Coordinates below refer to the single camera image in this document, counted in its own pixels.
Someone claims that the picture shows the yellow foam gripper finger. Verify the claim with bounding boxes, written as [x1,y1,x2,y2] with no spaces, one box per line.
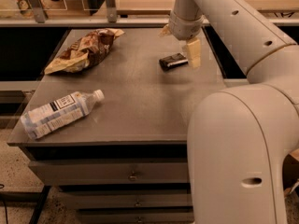
[159,24,171,37]
[183,37,201,68]

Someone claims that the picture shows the clear plastic water bottle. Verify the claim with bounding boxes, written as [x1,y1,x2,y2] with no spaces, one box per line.
[21,90,105,140]

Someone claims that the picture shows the black rxbar chocolate bar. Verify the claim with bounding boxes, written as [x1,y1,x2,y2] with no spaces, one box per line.
[159,53,188,71]

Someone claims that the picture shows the grey drawer cabinet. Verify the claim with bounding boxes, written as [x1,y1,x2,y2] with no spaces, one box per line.
[7,27,250,224]

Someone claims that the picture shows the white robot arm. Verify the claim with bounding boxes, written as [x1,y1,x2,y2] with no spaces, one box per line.
[164,0,299,224]

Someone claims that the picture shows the colourful package behind acrylic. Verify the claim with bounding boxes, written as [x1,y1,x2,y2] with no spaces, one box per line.
[17,0,33,17]

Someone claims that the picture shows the open cardboard box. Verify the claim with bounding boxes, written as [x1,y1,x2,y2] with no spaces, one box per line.
[282,150,299,196]

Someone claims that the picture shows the brown crumpled chip bag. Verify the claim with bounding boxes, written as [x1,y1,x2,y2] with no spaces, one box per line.
[44,28,124,75]

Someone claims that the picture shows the grey metal shelf frame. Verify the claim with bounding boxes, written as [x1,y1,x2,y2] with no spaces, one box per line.
[0,0,299,21]

